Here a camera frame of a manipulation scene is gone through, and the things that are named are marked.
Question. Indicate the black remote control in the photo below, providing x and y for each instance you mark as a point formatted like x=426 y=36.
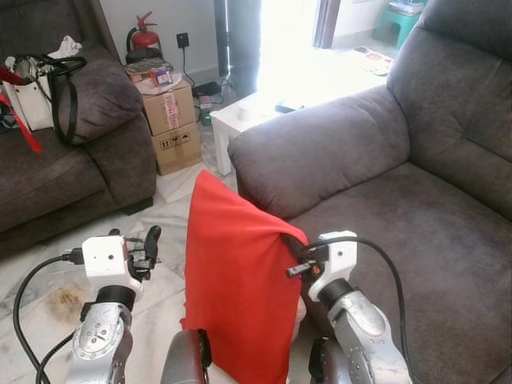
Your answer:
x=285 y=107

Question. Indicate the white coffee table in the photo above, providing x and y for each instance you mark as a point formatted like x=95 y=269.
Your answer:
x=240 y=128

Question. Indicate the white grey folded bundle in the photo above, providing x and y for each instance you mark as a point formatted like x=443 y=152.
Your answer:
x=406 y=6

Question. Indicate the white cup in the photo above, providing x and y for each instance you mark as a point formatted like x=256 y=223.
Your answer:
x=246 y=110

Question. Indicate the robot left leg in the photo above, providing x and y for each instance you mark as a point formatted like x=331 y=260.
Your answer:
x=186 y=360

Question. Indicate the brown door frame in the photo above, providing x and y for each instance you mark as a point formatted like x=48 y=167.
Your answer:
x=326 y=22

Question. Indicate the black wall socket plug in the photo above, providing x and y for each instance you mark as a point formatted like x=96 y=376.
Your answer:
x=182 y=40

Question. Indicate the small device with green light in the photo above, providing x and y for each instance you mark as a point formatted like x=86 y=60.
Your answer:
x=205 y=110

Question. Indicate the dark door leaf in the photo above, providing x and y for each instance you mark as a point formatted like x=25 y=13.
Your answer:
x=238 y=44

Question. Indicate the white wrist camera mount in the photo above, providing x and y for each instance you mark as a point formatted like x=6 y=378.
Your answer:
x=104 y=256
x=340 y=260

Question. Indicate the white handbag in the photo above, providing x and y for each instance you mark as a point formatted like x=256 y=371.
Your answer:
x=34 y=100

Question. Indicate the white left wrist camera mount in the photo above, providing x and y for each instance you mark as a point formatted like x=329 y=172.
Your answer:
x=104 y=256

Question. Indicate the red fire extinguisher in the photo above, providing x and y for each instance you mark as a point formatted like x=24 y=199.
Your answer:
x=144 y=40

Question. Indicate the pink packets pile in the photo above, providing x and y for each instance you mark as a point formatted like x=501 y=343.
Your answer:
x=140 y=70

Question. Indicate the plain brown cardboard box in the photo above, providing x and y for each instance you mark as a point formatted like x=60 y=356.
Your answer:
x=178 y=150

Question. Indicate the grey brown two-seat sofa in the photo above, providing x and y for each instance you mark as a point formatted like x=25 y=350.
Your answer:
x=416 y=184

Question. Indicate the dark brown fabric sofa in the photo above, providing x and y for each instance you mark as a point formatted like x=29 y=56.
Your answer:
x=56 y=184

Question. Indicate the cardboard box with red tape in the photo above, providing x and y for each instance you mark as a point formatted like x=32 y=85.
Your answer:
x=170 y=108

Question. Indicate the red tassel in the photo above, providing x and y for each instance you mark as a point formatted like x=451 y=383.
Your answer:
x=24 y=128

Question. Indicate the red pillow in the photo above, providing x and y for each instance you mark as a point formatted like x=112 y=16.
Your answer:
x=236 y=288

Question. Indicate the black power adapter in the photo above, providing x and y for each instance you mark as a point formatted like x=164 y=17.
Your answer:
x=206 y=89

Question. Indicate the small red blue box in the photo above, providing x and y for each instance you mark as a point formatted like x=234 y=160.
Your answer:
x=162 y=77

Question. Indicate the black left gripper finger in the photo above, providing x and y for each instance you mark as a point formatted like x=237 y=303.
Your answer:
x=152 y=242
x=114 y=233

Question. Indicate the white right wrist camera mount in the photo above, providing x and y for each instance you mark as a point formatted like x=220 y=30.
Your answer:
x=340 y=260

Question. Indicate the white crumpled tissue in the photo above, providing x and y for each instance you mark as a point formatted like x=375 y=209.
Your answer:
x=66 y=46

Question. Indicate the teal plastic stool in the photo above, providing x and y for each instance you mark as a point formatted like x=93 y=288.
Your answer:
x=398 y=28

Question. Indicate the robot leg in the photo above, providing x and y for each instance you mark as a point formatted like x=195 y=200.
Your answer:
x=186 y=360
x=326 y=364

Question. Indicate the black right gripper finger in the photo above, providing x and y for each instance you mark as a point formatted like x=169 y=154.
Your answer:
x=296 y=244

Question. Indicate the robot right leg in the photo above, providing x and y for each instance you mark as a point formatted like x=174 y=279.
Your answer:
x=326 y=364

